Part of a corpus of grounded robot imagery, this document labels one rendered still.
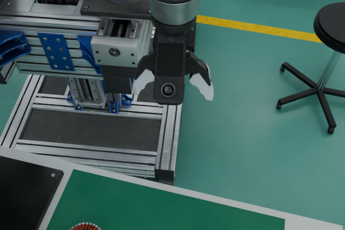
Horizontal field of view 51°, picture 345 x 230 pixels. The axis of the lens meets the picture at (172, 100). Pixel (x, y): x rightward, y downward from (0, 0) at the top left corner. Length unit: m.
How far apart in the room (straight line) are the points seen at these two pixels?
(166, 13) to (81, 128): 1.37
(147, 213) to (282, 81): 1.52
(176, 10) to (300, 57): 2.04
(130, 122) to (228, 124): 0.58
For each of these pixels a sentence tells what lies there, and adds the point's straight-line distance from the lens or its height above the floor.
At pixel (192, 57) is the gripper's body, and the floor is 1.28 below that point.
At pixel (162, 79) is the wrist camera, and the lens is 0.56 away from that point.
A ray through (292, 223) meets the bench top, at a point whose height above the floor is 0.75.
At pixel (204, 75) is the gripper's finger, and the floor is 1.24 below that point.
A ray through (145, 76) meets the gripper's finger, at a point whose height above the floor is 1.22.
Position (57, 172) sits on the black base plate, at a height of 0.77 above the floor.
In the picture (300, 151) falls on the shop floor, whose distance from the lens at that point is 2.08.
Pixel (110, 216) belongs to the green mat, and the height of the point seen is 0.75.
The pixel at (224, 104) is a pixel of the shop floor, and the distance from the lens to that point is 2.15.
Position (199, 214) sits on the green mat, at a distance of 1.03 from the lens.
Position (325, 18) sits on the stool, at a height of 0.56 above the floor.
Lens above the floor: 1.71
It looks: 53 degrees down
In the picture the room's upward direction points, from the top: straight up
